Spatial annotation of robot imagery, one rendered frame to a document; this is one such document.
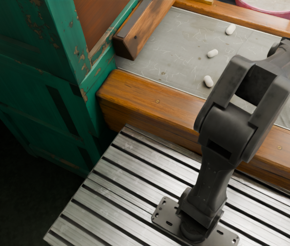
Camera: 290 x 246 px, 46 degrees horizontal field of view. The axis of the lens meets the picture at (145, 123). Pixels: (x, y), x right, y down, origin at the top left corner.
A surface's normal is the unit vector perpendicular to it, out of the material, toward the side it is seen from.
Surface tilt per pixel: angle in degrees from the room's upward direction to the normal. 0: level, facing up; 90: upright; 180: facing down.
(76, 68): 90
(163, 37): 0
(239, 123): 13
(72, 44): 90
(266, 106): 34
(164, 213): 0
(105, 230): 0
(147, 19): 67
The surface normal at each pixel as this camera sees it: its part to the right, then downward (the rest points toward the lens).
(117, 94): -0.07, -0.53
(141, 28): 0.79, 0.13
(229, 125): -0.33, -0.18
